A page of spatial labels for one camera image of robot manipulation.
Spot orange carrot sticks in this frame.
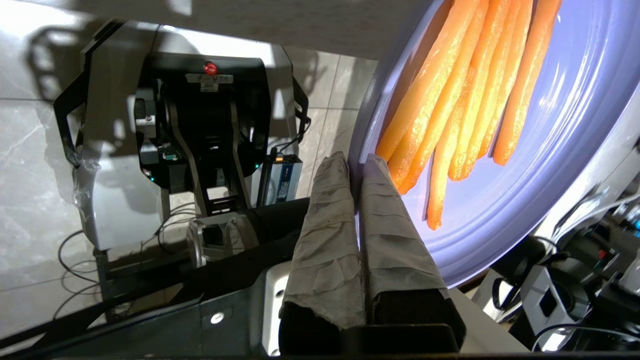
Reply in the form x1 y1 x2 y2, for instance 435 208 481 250
389 0 493 195

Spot black silver robot base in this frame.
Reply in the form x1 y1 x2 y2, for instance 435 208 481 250
54 20 311 251

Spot silver power inverter box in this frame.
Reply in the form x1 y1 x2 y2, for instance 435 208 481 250
257 154 304 207

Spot lilac round plate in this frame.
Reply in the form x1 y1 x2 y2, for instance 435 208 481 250
348 0 640 289

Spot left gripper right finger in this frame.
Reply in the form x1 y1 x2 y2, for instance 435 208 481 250
356 153 467 329

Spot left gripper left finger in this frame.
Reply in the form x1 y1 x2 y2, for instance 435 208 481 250
279 151 368 354

